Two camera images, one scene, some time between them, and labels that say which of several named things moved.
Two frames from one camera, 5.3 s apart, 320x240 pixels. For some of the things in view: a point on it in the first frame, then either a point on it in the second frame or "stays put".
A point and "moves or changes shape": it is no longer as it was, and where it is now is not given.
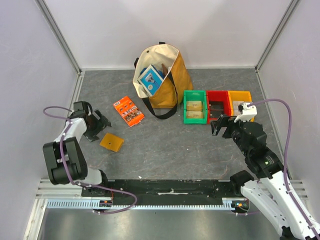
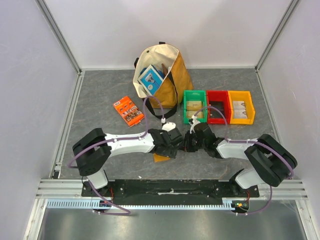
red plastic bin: x=218 y=103 stays put
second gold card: x=194 y=105 stays put
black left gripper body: x=97 y=125 -> x=171 y=151
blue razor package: x=150 y=79 stays put
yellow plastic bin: x=236 y=95 stays put
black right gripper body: x=227 y=126 -> x=194 y=141
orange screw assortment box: x=130 y=112 stays put
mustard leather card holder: x=112 y=142 moves or changes shape
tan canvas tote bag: x=175 y=88 stays put
